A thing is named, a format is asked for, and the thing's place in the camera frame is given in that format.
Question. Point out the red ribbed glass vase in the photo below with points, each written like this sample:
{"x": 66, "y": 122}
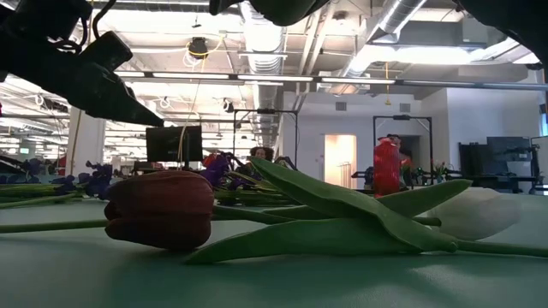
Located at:
{"x": 386, "y": 171}

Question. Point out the silver ceiling ventilation duct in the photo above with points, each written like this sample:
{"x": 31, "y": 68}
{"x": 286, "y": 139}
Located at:
{"x": 265, "y": 51}
{"x": 398, "y": 17}

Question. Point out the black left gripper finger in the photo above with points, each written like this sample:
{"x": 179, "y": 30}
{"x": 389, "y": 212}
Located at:
{"x": 111, "y": 112}
{"x": 122, "y": 96}

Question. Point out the white artificial tulip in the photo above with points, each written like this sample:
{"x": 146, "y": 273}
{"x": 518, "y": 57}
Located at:
{"x": 475, "y": 214}

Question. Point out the lit doorway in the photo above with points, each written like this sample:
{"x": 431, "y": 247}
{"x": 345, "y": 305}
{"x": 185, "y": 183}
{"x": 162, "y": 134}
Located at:
{"x": 340, "y": 158}

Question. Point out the black station frame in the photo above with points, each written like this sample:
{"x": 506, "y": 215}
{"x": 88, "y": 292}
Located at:
{"x": 402, "y": 117}
{"x": 265, "y": 111}

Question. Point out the black computer monitor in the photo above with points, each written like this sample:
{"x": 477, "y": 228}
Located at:
{"x": 171, "y": 143}

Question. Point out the green exit sign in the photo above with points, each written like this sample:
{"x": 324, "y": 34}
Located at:
{"x": 24, "y": 150}

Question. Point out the overhead light bar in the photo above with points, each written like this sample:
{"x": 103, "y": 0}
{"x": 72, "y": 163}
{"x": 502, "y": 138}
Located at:
{"x": 274, "y": 78}

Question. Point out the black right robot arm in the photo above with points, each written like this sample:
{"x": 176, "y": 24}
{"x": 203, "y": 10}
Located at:
{"x": 522, "y": 21}

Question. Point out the white building column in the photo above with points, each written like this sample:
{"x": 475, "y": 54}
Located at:
{"x": 87, "y": 145}

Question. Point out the grey wall vent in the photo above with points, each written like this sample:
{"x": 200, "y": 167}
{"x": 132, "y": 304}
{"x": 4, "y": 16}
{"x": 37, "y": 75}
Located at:
{"x": 341, "y": 106}
{"x": 404, "y": 107}

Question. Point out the black ceiling device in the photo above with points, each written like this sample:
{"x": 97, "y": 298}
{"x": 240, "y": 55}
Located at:
{"x": 228, "y": 106}
{"x": 198, "y": 47}

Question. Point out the red artificial tulip with leaves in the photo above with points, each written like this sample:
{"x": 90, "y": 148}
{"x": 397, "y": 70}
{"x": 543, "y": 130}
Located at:
{"x": 162, "y": 209}

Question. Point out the dark cabinet with monitors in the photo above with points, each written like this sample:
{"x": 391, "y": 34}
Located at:
{"x": 475, "y": 162}

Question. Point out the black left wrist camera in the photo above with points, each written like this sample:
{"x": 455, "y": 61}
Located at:
{"x": 107, "y": 51}

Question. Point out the person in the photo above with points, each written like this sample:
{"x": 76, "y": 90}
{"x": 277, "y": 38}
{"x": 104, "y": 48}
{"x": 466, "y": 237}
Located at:
{"x": 406, "y": 171}
{"x": 261, "y": 154}

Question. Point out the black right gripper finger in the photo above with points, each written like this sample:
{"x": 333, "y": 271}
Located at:
{"x": 222, "y": 6}

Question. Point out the red bag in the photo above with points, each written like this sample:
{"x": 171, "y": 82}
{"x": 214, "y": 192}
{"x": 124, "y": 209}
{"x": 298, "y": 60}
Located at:
{"x": 208, "y": 159}

